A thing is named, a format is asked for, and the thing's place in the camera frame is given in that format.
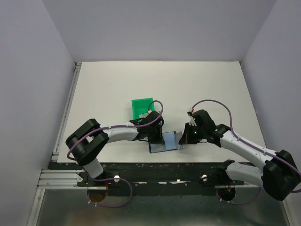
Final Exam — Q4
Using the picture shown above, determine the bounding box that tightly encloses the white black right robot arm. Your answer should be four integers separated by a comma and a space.
179, 110, 301, 201

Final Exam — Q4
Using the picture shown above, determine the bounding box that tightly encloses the blue leather card holder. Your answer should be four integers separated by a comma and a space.
149, 131, 182, 153

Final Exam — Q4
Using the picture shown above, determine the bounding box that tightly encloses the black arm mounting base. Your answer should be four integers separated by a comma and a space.
77, 162, 243, 196

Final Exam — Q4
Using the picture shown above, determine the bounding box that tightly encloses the green plastic bin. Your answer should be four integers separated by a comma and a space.
131, 97, 155, 120

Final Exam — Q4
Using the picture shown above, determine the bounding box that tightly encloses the aluminium table edge rail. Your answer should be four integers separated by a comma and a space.
50, 62, 82, 162

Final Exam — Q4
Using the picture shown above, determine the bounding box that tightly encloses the aluminium front frame rail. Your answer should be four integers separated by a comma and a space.
27, 170, 87, 226

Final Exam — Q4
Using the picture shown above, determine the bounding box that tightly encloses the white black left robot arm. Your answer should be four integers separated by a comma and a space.
65, 111, 164, 186

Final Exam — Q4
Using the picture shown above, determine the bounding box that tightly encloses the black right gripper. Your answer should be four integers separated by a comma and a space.
179, 122, 206, 144

